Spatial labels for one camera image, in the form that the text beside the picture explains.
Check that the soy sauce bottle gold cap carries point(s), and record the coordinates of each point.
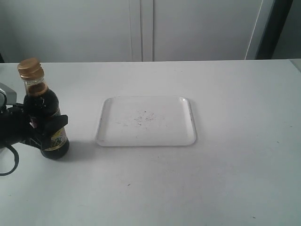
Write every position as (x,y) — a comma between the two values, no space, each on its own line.
(42,105)

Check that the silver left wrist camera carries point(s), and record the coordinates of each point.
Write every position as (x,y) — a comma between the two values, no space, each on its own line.
(7,95)

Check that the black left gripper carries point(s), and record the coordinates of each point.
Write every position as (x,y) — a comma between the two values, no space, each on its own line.
(16,126)

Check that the white cabinet doors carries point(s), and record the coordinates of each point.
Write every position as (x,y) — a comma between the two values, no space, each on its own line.
(131,30)

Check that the white rectangular plastic tray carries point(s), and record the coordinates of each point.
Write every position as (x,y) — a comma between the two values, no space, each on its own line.
(146,121)

